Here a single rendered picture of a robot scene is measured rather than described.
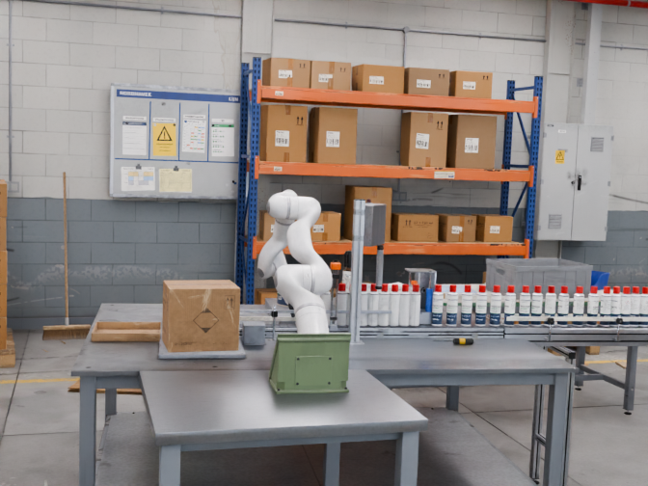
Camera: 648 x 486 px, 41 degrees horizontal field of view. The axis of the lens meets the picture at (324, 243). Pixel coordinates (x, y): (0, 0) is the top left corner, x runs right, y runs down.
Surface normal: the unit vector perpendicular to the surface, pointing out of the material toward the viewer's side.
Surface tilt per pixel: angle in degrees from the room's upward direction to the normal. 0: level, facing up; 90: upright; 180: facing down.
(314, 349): 90
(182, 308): 90
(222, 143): 90
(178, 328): 90
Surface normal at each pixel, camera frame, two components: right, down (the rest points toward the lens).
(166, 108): 0.27, 0.11
